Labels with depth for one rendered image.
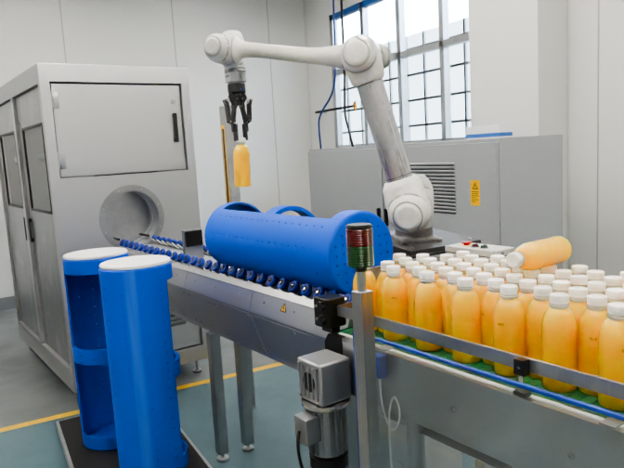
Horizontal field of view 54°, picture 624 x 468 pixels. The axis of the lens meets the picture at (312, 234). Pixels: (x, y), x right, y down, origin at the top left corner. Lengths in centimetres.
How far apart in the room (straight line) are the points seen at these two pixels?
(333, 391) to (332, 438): 14
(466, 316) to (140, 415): 150
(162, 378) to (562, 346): 164
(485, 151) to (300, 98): 450
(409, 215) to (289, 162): 542
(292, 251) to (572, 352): 103
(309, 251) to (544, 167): 202
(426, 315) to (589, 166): 319
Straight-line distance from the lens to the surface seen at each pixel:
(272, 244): 219
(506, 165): 351
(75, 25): 704
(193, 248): 312
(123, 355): 254
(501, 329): 147
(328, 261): 193
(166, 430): 265
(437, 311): 163
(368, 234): 142
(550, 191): 377
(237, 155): 262
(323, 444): 180
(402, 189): 229
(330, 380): 172
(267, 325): 234
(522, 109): 465
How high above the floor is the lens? 144
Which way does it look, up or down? 8 degrees down
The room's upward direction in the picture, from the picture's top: 3 degrees counter-clockwise
